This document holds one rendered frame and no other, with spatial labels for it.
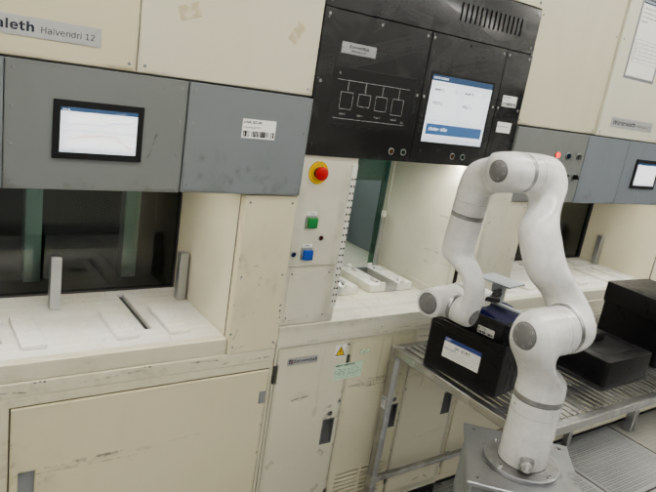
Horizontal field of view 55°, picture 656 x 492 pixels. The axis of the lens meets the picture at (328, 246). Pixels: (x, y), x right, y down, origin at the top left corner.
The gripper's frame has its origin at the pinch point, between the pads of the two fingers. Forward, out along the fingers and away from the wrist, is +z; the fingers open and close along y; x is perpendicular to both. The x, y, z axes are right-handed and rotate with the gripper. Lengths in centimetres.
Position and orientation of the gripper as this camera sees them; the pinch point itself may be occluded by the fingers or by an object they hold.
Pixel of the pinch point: (488, 290)
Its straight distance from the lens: 204.1
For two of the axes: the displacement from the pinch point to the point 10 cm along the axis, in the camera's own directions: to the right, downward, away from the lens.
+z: 7.1, -0.7, 7.0
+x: 1.5, -9.6, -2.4
